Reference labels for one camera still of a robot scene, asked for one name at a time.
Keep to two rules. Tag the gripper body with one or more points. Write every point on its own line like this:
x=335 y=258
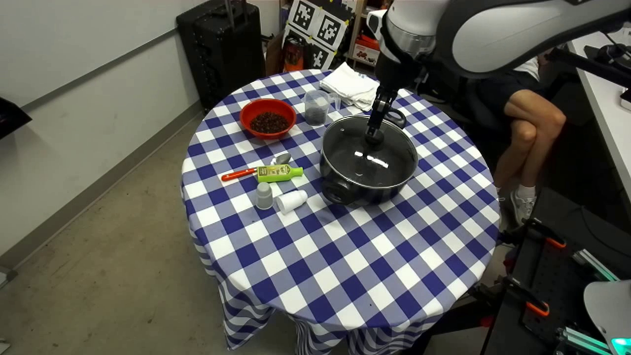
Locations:
x=397 y=71

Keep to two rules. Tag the small grey cup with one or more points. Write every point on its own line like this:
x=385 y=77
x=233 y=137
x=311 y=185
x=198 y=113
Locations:
x=264 y=197

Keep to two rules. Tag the cardboard box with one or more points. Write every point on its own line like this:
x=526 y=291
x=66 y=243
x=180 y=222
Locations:
x=274 y=56

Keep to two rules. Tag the board with fiducial markers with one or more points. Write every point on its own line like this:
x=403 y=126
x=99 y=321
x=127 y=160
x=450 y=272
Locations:
x=318 y=27

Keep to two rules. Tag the person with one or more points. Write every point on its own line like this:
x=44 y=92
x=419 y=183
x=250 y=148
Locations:
x=535 y=118

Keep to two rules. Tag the black hard case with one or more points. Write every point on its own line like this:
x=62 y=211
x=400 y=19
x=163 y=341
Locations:
x=222 y=49

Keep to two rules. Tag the red bowl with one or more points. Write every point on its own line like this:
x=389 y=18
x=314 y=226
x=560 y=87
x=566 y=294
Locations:
x=256 y=109

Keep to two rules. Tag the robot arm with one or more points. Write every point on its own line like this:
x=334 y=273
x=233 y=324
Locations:
x=498 y=34

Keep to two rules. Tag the black orange clamp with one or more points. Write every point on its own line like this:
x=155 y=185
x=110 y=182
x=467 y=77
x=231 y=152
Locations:
x=530 y=298
x=544 y=234

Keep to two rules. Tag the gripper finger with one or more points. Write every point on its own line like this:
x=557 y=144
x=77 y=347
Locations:
x=375 y=111
x=387 y=103

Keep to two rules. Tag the clear measuring cup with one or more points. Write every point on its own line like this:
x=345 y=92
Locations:
x=315 y=108

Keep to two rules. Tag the blue white checkered tablecloth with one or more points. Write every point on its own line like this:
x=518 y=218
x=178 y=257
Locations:
x=345 y=266

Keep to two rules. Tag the black pot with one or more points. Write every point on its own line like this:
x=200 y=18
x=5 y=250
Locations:
x=355 y=190

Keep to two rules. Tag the shelf with boxes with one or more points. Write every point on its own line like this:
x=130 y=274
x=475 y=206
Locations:
x=366 y=49

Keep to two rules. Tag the white folded towel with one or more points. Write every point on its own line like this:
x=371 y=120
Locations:
x=351 y=86

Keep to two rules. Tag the green bottle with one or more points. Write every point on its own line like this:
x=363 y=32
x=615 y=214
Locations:
x=276 y=173

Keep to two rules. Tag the glass pot lid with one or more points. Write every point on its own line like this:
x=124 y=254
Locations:
x=360 y=158

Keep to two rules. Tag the white desk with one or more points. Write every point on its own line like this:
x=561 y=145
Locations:
x=609 y=108

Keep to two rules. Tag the small white cup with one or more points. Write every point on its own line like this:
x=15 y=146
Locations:
x=292 y=201

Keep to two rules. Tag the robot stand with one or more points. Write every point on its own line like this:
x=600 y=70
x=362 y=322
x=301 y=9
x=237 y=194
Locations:
x=547 y=276

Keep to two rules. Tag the heap of brown beans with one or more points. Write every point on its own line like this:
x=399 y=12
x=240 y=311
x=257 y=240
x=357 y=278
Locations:
x=269 y=123

